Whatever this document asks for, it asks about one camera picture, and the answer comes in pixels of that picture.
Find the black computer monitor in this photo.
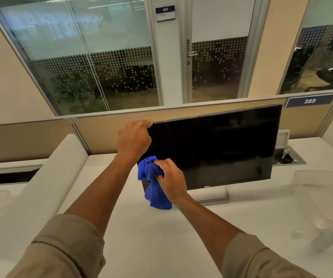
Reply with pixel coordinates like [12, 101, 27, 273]
[137, 103, 283, 206]

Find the blue microfiber cloth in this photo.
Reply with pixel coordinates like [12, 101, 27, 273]
[137, 156, 173, 210]

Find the person's right forearm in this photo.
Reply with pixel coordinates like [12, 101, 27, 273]
[174, 192, 317, 278]

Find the white cable box flap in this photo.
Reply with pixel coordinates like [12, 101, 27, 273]
[275, 130, 291, 149]

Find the person's left forearm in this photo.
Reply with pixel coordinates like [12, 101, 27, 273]
[7, 155, 139, 278]

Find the beige desk partition panel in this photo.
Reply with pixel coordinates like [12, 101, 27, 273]
[0, 119, 92, 165]
[73, 95, 333, 155]

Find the person's left hand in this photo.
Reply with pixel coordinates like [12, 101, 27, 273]
[117, 119, 154, 164]

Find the green potted plant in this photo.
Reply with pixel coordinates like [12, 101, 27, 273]
[52, 74, 104, 114]

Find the blue and white door sign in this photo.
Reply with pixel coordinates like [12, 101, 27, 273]
[155, 5, 176, 22]

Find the black office chair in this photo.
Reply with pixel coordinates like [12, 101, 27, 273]
[281, 47, 316, 94]

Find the clear plastic container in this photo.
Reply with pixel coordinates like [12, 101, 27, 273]
[289, 170, 333, 229]

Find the desk cable box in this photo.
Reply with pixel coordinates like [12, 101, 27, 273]
[272, 146, 308, 166]

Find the blue desk number sign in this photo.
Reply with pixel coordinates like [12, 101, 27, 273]
[285, 94, 333, 108]

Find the frosted glass door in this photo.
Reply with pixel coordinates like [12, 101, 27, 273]
[183, 0, 264, 103]

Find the person's right hand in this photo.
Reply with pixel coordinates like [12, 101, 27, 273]
[154, 158, 188, 202]

